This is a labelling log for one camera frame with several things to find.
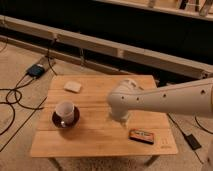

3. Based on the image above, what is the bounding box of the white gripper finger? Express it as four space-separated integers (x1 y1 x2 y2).
120 121 128 127

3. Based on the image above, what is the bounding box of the black orange eraser box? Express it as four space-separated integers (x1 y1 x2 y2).
129 129 154 145

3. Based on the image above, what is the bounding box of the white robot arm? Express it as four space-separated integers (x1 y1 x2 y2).
107 78 213 123

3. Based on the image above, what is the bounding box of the wooden folding table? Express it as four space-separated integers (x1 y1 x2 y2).
30 74 179 171

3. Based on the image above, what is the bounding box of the white mug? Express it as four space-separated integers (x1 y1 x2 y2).
55 101 75 118

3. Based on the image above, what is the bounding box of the dark brown saucer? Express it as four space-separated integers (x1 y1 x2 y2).
52 107 80 128

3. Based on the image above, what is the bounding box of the black power brick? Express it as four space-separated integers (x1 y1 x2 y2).
185 134 201 150

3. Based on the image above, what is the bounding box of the blue power adapter box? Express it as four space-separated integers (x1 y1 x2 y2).
26 64 45 79

